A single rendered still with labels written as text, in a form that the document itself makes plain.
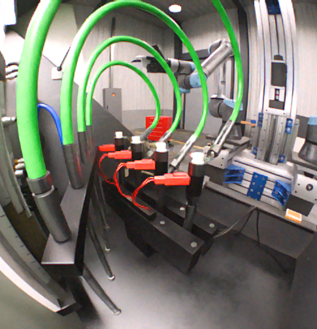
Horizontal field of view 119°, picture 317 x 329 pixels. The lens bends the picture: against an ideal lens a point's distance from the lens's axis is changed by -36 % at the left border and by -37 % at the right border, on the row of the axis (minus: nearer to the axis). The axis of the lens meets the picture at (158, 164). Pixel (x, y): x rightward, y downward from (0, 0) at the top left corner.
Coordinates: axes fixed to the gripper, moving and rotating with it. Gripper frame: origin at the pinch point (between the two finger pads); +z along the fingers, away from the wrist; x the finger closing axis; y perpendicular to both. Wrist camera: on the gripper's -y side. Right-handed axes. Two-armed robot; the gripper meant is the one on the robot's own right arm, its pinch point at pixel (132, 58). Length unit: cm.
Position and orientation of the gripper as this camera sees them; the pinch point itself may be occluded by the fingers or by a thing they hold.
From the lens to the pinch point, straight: 85.1
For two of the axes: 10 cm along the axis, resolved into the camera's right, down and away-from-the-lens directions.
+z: -9.6, 1.0, -2.7
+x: -2.8, -4.9, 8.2
